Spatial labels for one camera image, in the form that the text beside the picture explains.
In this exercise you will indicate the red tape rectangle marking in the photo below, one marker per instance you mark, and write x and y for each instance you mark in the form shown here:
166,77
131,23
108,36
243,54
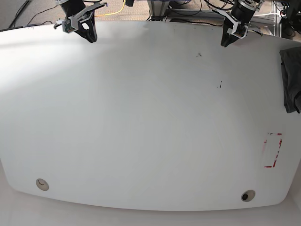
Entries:
271,149

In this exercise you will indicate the table grommet hole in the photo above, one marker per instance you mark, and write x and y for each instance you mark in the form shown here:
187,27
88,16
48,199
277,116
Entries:
248,195
42,184

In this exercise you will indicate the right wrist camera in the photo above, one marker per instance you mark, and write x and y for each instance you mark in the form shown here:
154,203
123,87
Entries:
67,26

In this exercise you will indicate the right table grommet hole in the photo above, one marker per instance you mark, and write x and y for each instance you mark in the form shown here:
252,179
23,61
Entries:
248,195

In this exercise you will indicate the dark grey t-shirt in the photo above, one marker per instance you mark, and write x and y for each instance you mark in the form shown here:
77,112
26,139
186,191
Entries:
291,77

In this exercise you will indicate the left table grommet hole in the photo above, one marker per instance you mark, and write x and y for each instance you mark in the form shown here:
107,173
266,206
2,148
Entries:
42,184

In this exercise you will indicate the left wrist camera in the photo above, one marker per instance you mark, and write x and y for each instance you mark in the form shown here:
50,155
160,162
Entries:
239,30

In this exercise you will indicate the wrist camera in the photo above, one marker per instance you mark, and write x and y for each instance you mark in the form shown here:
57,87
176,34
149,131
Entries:
239,30
67,26

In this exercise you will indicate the aluminium frame stand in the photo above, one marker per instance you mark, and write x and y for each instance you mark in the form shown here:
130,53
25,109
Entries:
160,10

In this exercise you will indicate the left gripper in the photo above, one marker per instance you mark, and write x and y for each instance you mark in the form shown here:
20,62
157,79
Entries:
242,11

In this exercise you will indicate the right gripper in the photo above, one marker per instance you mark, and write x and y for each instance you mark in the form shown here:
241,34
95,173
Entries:
82,16

